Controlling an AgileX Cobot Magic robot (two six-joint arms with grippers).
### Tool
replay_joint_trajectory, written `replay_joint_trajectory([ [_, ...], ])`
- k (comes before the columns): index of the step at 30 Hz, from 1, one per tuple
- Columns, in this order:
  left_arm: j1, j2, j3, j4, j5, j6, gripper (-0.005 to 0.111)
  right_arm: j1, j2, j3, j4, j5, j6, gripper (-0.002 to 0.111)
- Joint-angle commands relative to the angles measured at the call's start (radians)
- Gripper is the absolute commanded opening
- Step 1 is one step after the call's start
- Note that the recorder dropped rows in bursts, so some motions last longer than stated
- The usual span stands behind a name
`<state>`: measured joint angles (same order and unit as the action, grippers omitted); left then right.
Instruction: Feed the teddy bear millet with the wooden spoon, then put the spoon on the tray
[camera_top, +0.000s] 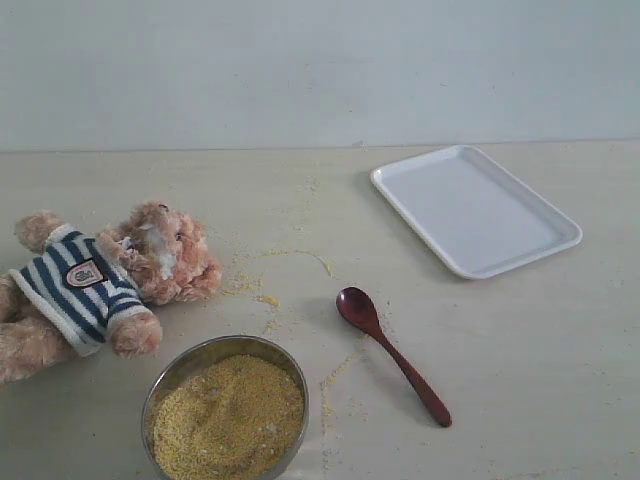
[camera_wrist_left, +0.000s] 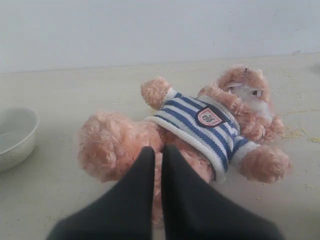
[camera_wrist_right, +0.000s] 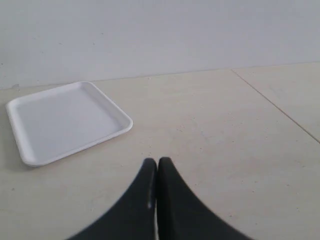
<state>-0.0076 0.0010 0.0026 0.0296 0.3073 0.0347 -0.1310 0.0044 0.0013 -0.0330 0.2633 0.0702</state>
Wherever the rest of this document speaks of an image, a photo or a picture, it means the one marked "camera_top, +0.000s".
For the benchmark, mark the dark red wooden spoon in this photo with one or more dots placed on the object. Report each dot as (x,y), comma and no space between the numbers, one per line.
(358,309)

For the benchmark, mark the beige teddy bear striped sweater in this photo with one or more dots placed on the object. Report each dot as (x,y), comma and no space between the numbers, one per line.
(82,292)

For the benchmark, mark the white rectangular plastic tray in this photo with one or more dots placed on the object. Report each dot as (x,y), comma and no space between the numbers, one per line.
(478,218)

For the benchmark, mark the round steel bowl of millet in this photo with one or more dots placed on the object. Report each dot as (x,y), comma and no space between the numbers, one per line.
(233,407)

